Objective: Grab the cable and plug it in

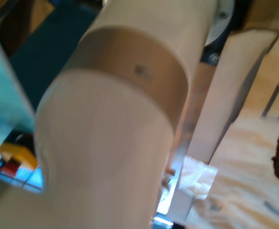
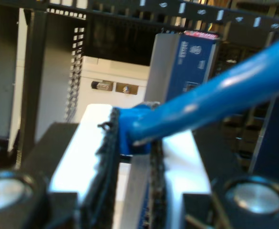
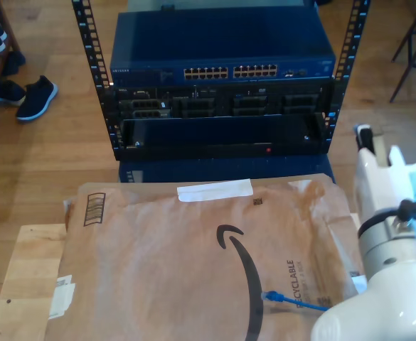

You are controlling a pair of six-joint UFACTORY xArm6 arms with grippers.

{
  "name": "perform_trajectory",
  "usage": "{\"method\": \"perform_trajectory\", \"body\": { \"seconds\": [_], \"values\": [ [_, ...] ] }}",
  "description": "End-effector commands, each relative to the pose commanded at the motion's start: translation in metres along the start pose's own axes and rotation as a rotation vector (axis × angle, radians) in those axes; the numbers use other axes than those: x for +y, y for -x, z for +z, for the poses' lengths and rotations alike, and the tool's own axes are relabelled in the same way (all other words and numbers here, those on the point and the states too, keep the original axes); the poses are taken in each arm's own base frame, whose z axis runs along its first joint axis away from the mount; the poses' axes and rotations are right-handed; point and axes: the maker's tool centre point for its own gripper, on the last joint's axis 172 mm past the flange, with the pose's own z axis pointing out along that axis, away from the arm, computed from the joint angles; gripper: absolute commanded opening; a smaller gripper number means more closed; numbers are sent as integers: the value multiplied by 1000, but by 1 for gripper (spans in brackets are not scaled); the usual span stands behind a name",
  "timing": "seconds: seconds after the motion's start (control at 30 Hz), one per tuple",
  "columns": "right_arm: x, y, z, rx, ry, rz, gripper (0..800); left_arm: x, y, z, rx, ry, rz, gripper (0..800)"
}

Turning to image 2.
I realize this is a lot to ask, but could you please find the blue network cable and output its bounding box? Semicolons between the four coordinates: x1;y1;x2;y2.
117;34;279;229

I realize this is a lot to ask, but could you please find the white cabinet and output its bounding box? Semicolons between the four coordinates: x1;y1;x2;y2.
9;8;152;153

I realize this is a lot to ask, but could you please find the blue network switch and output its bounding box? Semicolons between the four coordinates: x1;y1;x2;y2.
144;30;220;104

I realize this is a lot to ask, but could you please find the black equipment rack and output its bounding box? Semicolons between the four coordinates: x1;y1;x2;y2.
0;0;279;158

